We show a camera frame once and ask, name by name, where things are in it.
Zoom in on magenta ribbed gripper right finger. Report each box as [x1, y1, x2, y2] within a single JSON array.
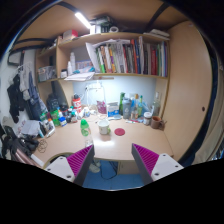
[[132, 144, 183, 185]]

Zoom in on dark hanging clothes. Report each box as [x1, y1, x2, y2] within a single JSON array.
[[7, 66, 47, 123]]

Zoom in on clear bottle with green cap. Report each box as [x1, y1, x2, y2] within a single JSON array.
[[80, 119, 93, 147]]

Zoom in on round red coaster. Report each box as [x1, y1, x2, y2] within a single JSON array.
[[114, 128, 125, 136]]

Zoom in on grey shaker bottle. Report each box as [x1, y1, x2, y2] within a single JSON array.
[[122, 98, 131, 119]]

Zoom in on wooden bookshelf unit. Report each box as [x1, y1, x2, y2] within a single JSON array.
[[34, 31, 171, 111]]

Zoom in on ceiling strip light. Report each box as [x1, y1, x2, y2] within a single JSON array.
[[75, 12, 91, 29]]

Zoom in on brown ceramic mug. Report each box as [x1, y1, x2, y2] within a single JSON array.
[[151, 116, 164, 130]]

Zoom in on stack of white papers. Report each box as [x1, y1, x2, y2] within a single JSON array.
[[64, 72, 95, 81]]

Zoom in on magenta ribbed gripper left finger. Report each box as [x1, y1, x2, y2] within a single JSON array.
[[45, 145, 95, 186]]

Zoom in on row of colourful books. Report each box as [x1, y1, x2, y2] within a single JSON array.
[[86, 36, 168, 77]]

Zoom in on white cup with green rim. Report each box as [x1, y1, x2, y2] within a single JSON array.
[[98, 120, 111, 135]]

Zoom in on white spray bottle on shelf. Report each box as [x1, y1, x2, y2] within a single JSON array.
[[70, 52, 76, 72]]

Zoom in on clear glass bottle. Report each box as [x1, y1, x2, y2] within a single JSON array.
[[152, 92, 160, 116]]

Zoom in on red and white canister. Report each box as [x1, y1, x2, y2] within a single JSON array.
[[72, 94, 81, 113]]

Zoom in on pink snack bag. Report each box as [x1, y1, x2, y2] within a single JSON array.
[[97, 101, 106, 114]]

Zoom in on green bottle at back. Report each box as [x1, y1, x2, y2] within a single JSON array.
[[119, 92, 125, 115]]

